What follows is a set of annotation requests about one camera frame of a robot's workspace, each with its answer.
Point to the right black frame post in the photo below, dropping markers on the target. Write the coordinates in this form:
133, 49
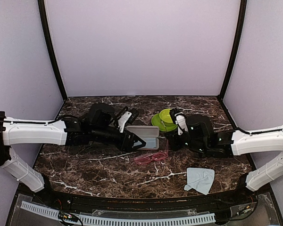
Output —
234, 51

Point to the black frame post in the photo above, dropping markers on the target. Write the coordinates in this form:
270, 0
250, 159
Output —
234, 51
50, 48

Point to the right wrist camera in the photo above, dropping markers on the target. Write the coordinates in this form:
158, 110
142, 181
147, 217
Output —
179, 119

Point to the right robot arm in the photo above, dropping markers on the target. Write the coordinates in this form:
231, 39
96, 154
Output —
196, 133

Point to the black table front rail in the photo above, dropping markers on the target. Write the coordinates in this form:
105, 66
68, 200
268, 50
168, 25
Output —
219, 202

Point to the pink sunglasses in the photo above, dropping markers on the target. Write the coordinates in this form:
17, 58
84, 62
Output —
150, 157

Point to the white slotted cable duct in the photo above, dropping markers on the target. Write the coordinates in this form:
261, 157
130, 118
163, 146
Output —
82, 219

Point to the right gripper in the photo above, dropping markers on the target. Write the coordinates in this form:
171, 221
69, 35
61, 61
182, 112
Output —
172, 138

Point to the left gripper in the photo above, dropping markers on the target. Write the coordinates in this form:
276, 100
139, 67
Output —
133, 137

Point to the left black frame post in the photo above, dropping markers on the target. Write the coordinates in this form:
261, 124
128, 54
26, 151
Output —
50, 48

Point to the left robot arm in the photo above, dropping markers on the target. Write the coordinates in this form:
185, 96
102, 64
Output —
100, 124

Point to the blue cleaning cloth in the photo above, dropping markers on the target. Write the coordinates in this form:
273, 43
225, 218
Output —
199, 179
151, 143

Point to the pink glasses case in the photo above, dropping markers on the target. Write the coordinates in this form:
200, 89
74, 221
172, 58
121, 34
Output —
145, 132

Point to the green plate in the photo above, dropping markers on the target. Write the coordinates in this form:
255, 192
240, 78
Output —
156, 121

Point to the green bowl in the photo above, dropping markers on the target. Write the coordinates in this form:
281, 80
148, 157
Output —
165, 117

